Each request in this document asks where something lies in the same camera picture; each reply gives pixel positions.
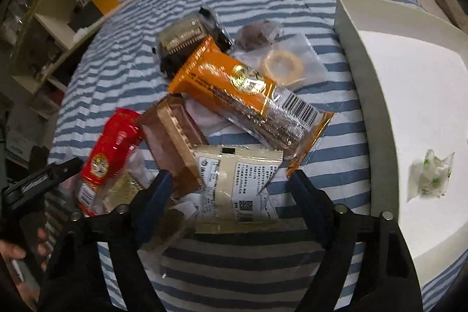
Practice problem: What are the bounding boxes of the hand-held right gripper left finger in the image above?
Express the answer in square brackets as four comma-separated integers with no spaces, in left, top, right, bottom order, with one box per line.
[38,169,174,312]

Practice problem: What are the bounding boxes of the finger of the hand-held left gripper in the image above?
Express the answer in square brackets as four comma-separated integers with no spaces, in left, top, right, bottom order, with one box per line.
[1,157,85,205]

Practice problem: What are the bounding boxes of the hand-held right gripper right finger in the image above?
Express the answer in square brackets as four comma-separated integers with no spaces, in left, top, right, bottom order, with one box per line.
[287,169,436,312]

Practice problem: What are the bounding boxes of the brown snack packet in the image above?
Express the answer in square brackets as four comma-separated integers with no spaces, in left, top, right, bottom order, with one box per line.
[136,94,210,200]

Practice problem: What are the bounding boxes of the red snack packet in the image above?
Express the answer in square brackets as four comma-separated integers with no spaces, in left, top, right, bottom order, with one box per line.
[78,108,145,218]

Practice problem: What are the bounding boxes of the cream snack packet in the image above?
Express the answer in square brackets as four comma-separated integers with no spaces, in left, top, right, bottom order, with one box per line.
[175,144,285,225]

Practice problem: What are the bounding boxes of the orange snack packet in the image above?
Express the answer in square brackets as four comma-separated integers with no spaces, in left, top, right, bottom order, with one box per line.
[167,35,335,162]

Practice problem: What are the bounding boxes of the white cardboard box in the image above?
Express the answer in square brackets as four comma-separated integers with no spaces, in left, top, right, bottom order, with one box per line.
[334,0,468,288]

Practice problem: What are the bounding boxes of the black and gold cookie packet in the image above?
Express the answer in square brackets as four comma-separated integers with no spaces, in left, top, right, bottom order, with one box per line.
[152,7,232,79]

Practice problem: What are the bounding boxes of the clear packet with dark snack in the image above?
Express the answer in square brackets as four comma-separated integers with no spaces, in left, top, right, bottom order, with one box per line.
[234,20,284,51]

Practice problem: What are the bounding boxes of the person's left hand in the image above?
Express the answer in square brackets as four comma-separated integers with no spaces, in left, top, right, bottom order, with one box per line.
[0,227,50,311]

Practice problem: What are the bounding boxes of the gold foil snack packet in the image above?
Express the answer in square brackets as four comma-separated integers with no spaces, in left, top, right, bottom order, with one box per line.
[100,171,149,214]

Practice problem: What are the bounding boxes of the green and white candy packet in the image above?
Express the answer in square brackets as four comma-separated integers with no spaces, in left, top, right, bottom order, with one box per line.
[407,148,456,204]

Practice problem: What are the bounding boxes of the blue striped blanket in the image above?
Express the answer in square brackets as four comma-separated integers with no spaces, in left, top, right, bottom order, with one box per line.
[47,0,468,312]

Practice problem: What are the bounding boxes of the cream shelf unit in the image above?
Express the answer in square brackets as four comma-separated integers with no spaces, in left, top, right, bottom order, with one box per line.
[0,0,183,115]

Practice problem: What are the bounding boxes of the yellow box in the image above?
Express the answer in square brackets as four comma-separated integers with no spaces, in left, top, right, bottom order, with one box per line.
[91,0,122,16]

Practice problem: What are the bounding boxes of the clear bag with ring snack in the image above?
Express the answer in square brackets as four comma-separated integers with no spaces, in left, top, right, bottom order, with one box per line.
[234,33,325,90]

